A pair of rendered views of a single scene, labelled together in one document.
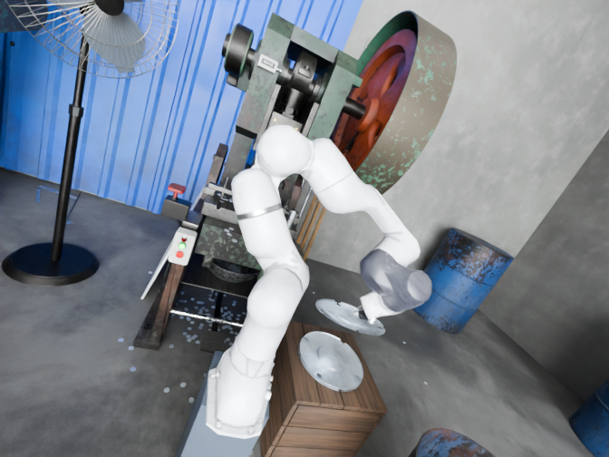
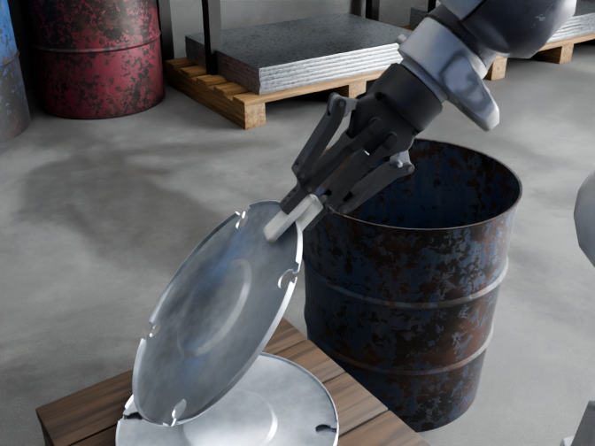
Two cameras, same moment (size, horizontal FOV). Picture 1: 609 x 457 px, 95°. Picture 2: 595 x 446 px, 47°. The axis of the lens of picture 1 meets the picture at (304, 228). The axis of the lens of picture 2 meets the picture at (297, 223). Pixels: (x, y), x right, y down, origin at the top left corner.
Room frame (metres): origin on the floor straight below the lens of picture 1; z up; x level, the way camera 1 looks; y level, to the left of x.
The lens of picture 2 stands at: (1.08, 0.34, 1.02)
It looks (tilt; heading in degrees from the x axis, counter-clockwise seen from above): 29 degrees down; 254
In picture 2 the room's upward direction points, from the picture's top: straight up
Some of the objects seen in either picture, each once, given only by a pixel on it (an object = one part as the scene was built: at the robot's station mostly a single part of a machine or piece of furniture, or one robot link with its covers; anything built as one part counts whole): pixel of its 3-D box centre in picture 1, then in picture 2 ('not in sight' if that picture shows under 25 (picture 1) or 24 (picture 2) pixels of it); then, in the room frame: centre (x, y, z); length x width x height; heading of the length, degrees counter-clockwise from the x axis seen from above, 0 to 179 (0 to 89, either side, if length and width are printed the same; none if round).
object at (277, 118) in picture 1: (276, 145); not in sight; (1.33, 0.27, 1.04); 0.17 x 0.15 x 0.30; 18
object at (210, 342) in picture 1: (217, 311); not in sight; (1.24, 0.24, 0.14); 0.59 x 0.10 x 0.05; 18
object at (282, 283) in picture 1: (267, 316); not in sight; (0.59, 0.00, 0.71); 0.18 x 0.11 x 0.25; 173
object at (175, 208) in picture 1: (173, 219); not in sight; (1.05, 0.51, 0.62); 0.10 x 0.06 x 0.20; 108
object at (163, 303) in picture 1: (191, 224); not in sight; (1.42, 0.58, 0.45); 0.92 x 0.12 x 0.90; 18
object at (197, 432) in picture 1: (217, 432); not in sight; (0.62, -0.01, 0.23); 0.18 x 0.18 x 0.45; 14
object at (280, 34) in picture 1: (260, 178); not in sight; (1.51, 0.33, 0.83); 0.79 x 0.43 x 1.34; 18
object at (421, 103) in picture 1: (355, 112); not in sight; (1.57, 0.00, 1.33); 1.03 x 0.28 x 0.82; 18
